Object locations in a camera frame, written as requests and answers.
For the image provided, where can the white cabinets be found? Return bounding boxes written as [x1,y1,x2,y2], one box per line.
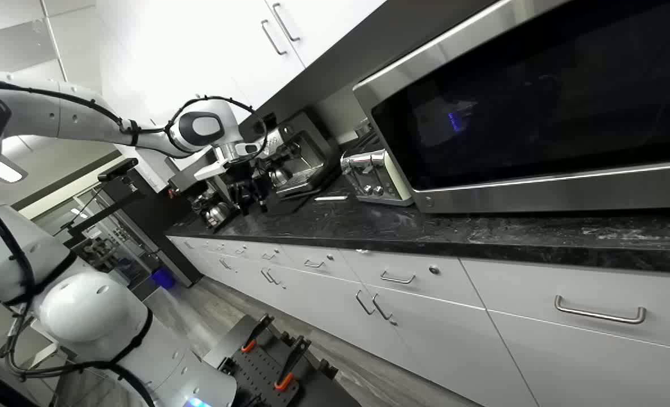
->
[165,236,670,407]
[95,0,387,115]

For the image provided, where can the black clamp orange grip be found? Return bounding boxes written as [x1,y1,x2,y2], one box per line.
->
[237,314,275,357]
[272,334,313,395]

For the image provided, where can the blue glowing device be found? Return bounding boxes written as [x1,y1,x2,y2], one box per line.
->
[150,266,179,292]

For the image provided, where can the silver cabinet door handle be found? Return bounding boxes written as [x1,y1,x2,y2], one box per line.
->
[258,266,288,292]
[352,289,378,318]
[370,294,400,327]

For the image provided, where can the white upper cabinets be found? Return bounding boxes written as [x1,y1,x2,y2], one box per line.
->
[95,0,387,115]

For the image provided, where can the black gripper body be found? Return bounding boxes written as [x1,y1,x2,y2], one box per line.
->
[226,153,275,196]

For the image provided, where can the black camera stand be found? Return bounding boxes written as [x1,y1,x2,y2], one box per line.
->
[63,155,148,237]

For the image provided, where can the stainless steel microwave oven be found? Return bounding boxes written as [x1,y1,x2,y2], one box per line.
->
[350,0,670,214]

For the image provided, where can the long silver drawer handle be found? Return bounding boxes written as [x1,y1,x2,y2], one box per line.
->
[553,294,650,327]

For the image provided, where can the shiny glass jar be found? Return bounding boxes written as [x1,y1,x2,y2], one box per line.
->
[201,201,230,231]

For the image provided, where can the white ceiling light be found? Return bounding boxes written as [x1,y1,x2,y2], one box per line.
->
[0,159,26,186]

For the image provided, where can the black perforated cart plate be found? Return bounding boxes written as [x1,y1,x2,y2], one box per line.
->
[201,314,360,407]

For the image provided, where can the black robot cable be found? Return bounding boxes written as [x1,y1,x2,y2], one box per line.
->
[0,71,274,407]

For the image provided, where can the silver upper cabinet handle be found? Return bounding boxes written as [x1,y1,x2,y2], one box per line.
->
[270,0,304,42]
[258,18,289,59]

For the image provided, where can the white lower cabinets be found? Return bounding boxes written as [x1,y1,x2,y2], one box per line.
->
[165,236,670,407]

